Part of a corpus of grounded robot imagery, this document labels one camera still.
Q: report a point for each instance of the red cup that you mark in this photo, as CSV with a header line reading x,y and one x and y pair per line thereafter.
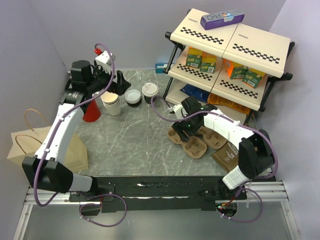
x,y
92,113

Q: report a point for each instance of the blue small box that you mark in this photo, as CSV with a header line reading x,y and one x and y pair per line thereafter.
x,y
161,68

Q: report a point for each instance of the purple box on shelf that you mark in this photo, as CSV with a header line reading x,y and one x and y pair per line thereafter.
x,y
221,19

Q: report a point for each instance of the blue snack bag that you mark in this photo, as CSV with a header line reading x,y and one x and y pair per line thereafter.
x,y
192,91

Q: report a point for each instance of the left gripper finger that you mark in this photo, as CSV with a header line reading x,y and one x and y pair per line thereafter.
x,y
121,82
119,91

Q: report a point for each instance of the stack of paper cups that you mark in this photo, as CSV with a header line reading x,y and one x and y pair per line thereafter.
x,y
111,102

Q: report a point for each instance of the stack of cup lids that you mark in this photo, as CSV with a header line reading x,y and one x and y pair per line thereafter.
x,y
133,97

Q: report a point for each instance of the beige checkered shelf rack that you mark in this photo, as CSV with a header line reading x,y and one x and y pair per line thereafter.
x,y
252,47

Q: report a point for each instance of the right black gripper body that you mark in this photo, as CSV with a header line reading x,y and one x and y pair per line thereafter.
x,y
187,125

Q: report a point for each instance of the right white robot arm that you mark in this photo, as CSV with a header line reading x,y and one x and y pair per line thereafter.
x,y
255,155

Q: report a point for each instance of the pulp cup carrier tray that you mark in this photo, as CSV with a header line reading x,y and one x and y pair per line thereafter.
x,y
213,139

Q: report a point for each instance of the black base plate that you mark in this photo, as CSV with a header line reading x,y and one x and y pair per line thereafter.
x,y
147,193

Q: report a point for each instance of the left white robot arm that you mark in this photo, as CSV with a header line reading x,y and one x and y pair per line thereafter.
x,y
45,170

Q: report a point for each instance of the green yellow carton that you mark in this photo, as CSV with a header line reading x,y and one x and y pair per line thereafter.
x,y
194,58
208,63

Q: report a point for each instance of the white plastic cup lid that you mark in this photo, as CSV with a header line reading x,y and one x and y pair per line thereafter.
x,y
150,89

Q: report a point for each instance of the orange box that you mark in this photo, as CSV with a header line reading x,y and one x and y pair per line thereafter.
x,y
229,65

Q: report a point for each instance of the brown coffee bean pouch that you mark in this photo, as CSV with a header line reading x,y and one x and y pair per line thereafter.
x,y
227,157

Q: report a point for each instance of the orange snack bag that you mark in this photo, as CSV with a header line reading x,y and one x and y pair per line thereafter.
x,y
221,101

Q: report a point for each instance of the black paper coffee cup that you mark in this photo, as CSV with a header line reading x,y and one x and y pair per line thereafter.
x,y
149,99

